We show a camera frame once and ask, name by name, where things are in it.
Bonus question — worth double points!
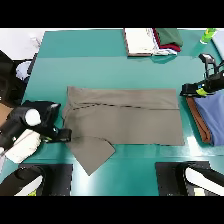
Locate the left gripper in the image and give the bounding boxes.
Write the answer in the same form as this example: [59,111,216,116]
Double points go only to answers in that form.
[46,127,73,144]

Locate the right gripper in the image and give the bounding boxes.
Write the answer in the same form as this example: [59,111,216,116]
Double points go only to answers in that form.
[179,82,202,99]

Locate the grey-brown garment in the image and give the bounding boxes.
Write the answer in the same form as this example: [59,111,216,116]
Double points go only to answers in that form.
[61,86,186,177]

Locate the orange-brown garment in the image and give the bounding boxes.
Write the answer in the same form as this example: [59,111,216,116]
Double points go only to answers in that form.
[185,96,213,145]

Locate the blue-purple garment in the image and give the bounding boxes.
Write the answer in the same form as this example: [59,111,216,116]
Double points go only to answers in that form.
[194,90,224,147]

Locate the red garment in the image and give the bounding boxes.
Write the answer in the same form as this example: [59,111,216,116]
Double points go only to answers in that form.
[152,28,182,53]

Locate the dark green garment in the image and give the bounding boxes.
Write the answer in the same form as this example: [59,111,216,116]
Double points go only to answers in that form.
[155,28,185,48]

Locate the white folded garment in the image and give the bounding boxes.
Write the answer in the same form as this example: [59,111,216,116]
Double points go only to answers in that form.
[123,28,160,56]

